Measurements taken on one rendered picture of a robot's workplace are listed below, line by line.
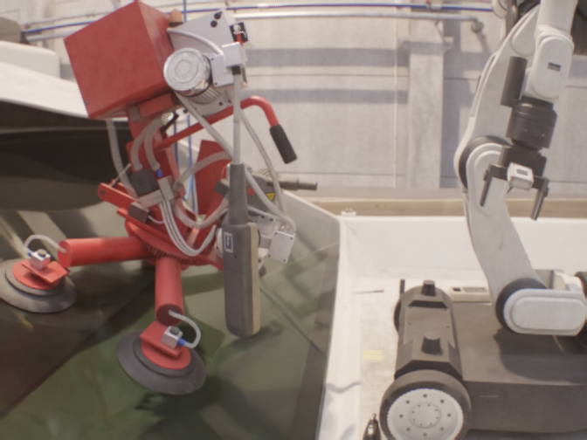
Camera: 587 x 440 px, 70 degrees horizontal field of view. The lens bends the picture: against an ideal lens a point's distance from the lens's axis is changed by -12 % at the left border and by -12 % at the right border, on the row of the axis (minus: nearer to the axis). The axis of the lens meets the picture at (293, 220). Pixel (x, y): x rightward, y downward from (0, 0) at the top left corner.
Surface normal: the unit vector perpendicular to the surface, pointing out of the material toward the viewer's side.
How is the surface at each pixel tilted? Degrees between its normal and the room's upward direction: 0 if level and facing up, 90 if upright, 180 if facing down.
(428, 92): 90
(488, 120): 90
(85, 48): 90
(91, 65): 90
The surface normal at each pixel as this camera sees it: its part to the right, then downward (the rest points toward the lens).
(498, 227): -0.22, 0.61
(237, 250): -0.67, 0.16
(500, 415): -0.25, 0.22
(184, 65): -0.11, 0.06
